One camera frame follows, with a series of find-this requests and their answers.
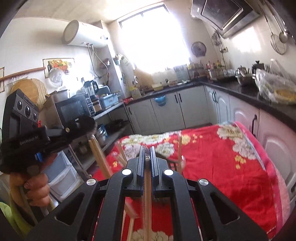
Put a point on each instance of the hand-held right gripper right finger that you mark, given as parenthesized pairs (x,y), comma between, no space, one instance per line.
(153,166)

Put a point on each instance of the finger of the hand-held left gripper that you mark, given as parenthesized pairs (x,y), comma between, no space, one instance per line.
(84,127)

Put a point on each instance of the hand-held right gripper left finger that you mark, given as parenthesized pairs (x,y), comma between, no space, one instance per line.
(140,166)

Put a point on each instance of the bamboo chopstick pair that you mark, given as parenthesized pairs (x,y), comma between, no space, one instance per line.
(120,155)
(180,150)
(131,220)
(99,157)
(147,208)

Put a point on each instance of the row of hanging kitchen utensils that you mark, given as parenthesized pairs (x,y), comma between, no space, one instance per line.
(283,36)

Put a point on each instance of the person's left hand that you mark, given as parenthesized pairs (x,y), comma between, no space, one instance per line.
(34,187)

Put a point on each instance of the black microwave oven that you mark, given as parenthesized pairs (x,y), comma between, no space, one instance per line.
(71,107)

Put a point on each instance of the metal shelf rack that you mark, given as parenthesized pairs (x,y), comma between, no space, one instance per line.
(108,111)

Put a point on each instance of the grey storage container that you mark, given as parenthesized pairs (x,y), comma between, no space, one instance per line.
(108,100)

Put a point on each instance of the blender jug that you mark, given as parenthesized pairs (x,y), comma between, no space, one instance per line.
(91,89)

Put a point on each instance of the brown cardboard box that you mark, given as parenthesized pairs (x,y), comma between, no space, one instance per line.
(57,95)

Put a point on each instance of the woven bamboo tray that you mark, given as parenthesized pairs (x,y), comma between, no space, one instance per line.
(25,88)

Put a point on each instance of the red patterned cloth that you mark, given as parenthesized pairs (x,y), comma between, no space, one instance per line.
(127,100)

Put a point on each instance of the plastic drawer unit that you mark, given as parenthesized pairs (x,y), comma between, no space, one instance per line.
(60,176)

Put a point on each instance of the wooden rolling pin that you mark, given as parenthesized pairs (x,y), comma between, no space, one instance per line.
(23,73)

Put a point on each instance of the white lower kitchen cabinets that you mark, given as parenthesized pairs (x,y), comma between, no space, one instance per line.
(185,109)

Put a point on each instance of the red floral blanket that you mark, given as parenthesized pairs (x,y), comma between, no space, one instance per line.
(219,166)

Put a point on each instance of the blue hanging bin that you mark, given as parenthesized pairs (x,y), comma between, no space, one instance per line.
(160,100)

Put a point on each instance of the wooden cutting board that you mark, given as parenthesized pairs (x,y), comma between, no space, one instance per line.
(143,77)

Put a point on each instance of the white water heater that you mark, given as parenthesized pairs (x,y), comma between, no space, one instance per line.
(85,34)

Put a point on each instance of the black kitchen countertop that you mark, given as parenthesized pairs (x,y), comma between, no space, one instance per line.
(233,90)

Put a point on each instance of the kitchen window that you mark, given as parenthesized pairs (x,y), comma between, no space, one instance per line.
(157,39)

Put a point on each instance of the cluster of condiment bottles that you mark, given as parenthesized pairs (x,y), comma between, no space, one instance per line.
(215,64)

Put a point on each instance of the steel kettle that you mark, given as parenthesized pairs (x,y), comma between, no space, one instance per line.
(240,71)

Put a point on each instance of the small hanging utensil rack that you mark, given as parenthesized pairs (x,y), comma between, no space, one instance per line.
(218,40)

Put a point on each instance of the clear plastic bag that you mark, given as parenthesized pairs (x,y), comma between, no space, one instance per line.
(277,88)

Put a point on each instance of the black range hood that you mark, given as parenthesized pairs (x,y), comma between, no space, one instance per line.
(222,14)

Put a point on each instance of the framed wall picture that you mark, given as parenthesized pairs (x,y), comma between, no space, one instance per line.
(60,63)

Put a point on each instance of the round wall fan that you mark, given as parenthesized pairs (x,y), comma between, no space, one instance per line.
(198,49)

